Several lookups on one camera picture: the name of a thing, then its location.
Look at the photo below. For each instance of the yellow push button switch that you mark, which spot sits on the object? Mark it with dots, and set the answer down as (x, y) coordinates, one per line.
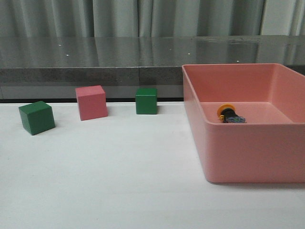
(226, 114)

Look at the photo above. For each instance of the right green wooden cube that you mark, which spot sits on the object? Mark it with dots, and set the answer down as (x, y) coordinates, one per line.
(146, 101)

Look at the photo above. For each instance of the green wooden cube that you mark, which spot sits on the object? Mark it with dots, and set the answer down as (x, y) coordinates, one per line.
(37, 117)
(146, 101)

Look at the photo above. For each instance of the pink wooden cube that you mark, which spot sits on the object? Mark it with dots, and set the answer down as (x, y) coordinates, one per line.
(91, 102)

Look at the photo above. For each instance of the left green wooden cube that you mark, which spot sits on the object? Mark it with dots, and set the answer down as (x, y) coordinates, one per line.
(37, 117)

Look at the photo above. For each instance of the pink plastic bin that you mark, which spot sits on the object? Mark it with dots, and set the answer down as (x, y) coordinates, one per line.
(270, 146)

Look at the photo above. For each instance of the grey stone counter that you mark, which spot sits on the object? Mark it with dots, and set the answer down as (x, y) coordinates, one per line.
(52, 68)

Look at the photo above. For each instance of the grey curtain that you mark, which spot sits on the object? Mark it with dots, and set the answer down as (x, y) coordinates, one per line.
(150, 18)

